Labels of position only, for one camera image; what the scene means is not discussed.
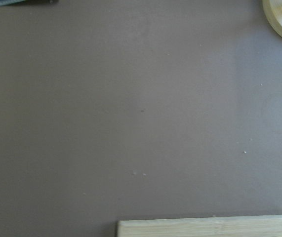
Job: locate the grey folded cloth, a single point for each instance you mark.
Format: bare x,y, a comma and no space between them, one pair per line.
26,2

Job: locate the wooden cutting board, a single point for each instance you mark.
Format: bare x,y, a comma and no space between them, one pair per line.
238,226

